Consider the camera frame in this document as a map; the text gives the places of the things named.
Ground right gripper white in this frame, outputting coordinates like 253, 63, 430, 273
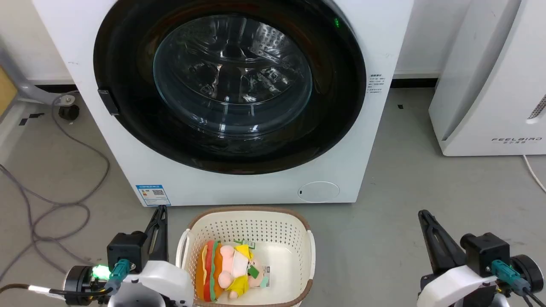
416, 209, 545, 307

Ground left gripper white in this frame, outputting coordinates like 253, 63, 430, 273
64, 206, 195, 307

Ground black round glass washer door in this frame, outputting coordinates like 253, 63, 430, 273
93, 0, 367, 175

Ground white front-load washing machine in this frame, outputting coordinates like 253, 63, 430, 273
32, 0, 414, 207

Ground blue energy label sticker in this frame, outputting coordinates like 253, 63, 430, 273
136, 184, 171, 207

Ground burger plush toy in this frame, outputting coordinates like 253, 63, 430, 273
195, 240, 225, 302

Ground pink pig doll yellow clothes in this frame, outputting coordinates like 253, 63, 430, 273
218, 243, 266, 299

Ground white basket with brown rim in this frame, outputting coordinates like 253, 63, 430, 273
176, 206, 316, 307

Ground round white filter cover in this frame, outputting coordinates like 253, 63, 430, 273
298, 181, 340, 203

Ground black caster wheel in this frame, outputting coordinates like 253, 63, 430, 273
58, 104, 80, 121

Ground white appliance with Feelbird print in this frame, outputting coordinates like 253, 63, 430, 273
428, 0, 546, 156

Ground small text sticker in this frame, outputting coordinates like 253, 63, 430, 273
369, 73, 385, 95

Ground wooden board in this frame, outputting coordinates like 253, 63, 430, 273
0, 66, 18, 117

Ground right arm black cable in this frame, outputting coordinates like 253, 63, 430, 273
491, 259, 546, 307

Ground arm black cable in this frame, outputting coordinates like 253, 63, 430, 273
0, 283, 112, 299
491, 259, 546, 307

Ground grey floor cable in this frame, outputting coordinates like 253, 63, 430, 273
0, 164, 35, 282
31, 91, 111, 266

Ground white power cable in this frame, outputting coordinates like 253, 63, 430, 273
523, 155, 546, 193

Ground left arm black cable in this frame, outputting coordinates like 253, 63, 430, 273
0, 283, 112, 299

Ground grey metal frame leg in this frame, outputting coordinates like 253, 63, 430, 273
0, 46, 76, 106

